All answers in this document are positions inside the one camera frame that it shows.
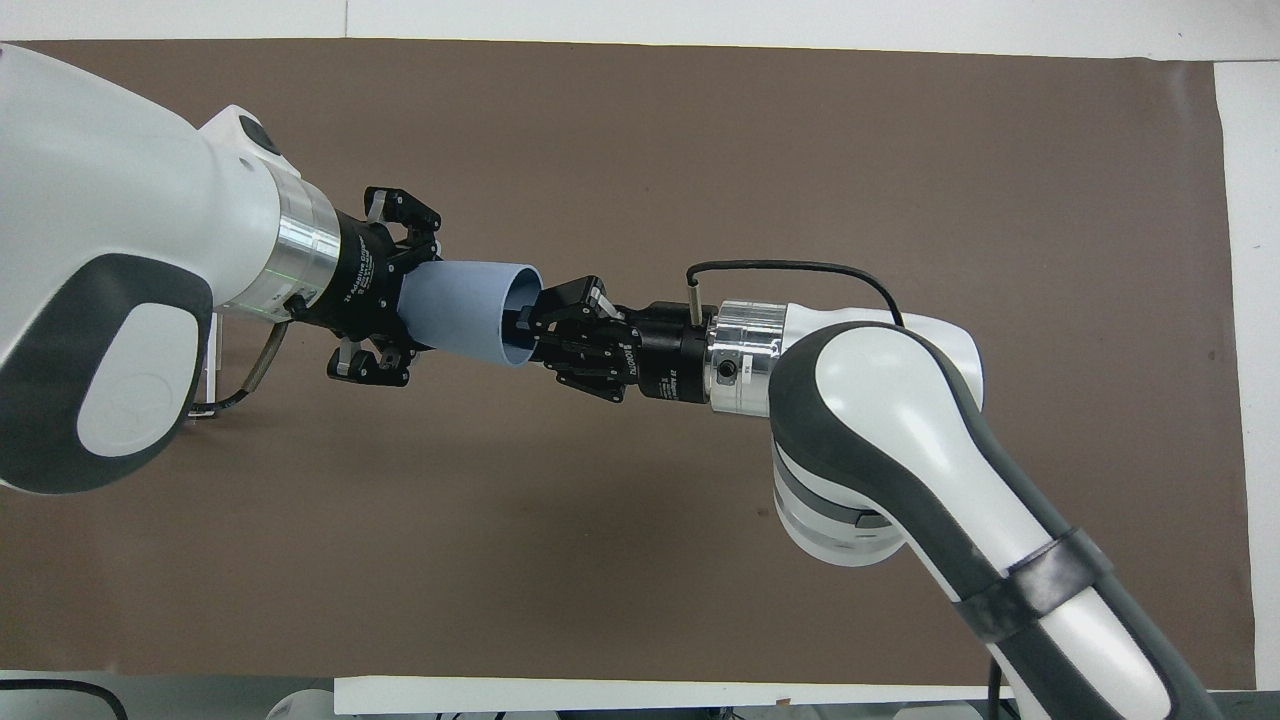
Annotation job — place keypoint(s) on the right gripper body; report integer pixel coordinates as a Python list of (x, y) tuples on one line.
[(668, 355)]

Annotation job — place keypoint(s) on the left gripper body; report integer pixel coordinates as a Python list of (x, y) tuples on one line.
[(362, 275)]

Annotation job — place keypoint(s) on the blue cup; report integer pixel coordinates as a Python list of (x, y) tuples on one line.
[(455, 308)]

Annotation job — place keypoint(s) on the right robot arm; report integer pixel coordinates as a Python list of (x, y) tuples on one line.
[(900, 420)]

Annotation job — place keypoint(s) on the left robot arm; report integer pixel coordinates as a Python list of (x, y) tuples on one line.
[(110, 200)]

